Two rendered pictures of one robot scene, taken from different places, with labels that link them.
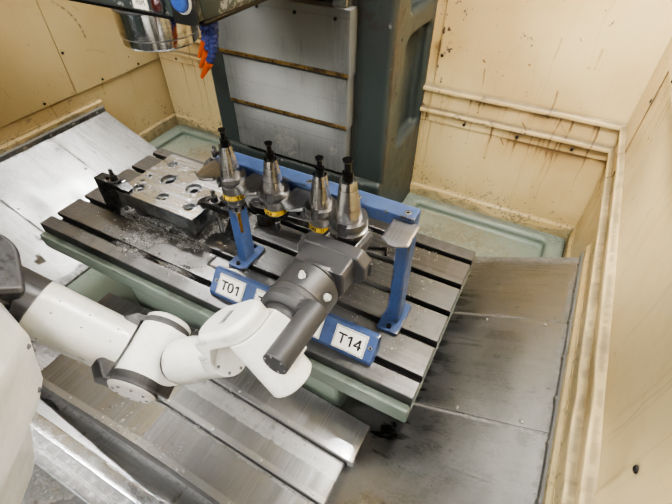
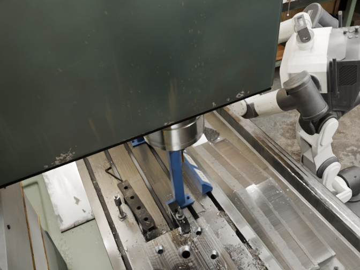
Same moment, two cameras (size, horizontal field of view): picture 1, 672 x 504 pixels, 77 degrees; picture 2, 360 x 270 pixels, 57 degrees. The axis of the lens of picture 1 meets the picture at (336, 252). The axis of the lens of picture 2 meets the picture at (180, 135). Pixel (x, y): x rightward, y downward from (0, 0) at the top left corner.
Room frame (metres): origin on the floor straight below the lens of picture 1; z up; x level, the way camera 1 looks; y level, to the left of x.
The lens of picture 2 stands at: (1.47, 0.80, 1.97)
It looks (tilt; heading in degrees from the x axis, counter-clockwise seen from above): 40 degrees down; 220
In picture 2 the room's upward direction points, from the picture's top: 6 degrees counter-clockwise
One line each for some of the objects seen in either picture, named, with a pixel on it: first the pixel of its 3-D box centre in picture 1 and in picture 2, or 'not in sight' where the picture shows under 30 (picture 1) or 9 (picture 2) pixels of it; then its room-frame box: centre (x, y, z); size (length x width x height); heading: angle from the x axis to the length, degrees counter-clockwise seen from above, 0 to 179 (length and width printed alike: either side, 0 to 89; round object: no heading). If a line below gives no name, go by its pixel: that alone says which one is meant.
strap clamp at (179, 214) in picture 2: (219, 212); (180, 220); (0.94, 0.33, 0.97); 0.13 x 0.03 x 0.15; 62
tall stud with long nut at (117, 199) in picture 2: not in sight; (119, 205); (1.01, 0.09, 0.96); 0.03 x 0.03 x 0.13
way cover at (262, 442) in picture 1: (186, 399); (245, 196); (0.52, 0.38, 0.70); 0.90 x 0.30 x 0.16; 62
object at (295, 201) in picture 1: (297, 200); not in sight; (0.69, 0.08, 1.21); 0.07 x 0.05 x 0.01; 152
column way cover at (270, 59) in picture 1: (286, 87); (33, 262); (1.36, 0.16, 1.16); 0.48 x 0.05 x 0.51; 62
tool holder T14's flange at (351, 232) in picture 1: (348, 222); not in sight; (0.52, -0.02, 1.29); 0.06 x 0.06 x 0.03
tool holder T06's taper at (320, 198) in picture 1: (320, 189); not in sight; (0.66, 0.03, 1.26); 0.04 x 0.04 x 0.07
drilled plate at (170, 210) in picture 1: (182, 190); (193, 269); (1.06, 0.47, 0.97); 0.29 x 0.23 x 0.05; 62
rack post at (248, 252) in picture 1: (238, 215); (176, 178); (0.84, 0.25, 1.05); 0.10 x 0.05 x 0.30; 152
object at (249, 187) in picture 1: (252, 185); not in sight; (0.74, 0.18, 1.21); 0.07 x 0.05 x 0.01; 152
